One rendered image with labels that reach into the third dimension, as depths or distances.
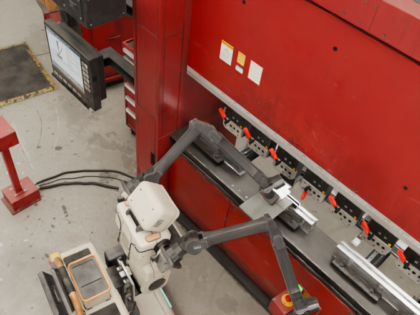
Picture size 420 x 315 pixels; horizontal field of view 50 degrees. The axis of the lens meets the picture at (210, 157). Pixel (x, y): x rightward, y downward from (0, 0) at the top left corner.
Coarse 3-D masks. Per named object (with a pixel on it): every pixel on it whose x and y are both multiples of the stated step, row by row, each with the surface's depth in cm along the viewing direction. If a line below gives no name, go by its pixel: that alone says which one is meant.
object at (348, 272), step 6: (336, 258) 250; (336, 264) 248; (342, 270) 246; (348, 270) 246; (348, 276) 244; (354, 276) 244; (360, 276) 244; (354, 282) 242; (360, 282) 242; (366, 282) 242; (360, 288) 241; (366, 288) 240; (366, 294) 239; (372, 294) 238; (378, 294) 238; (372, 300) 238; (378, 300) 236
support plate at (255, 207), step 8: (248, 200) 259; (256, 200) 260; (264, 200) 260; (288, 200) 262; (240, 208) 256; (248, 208) 255; (256, 208) 256; (264, 208) 256; (272, 208) 257; (280, 208) 257; (256, 216) 252; (272, 216) 253
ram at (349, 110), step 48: (192, 0) 240; (240, 0) 215; (288, 0) 194; (192, 48) 260; (240, 48) 230; (288, 48) 206; (336, 48) 187; (384, 48) 171; (240, 96) 248; (288, 96) 221; (336, 96) 199; (384, 96) 181; (336, 144) 212; (384, 144) 192; (384, 192) 204
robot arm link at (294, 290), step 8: (280, 240) 208; (280, 248) 210; (280, 256) 215; (288, 256) 216; (280, 264) 216; (288, 264) 216; (288, 272) 218; (288, 280) 219; (296, 280) 220; (288, 288) 221; (296, 288) 221; (296, 296) 222
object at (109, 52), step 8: (104, 56) 300; (112, 56) 301; (120, 56) 302; (104, 64) 304; (112, 64) 305; (120, 64) 296; (128, 64) 297; (120, 72) 300; (128, 72) 291; (128, 80) 296
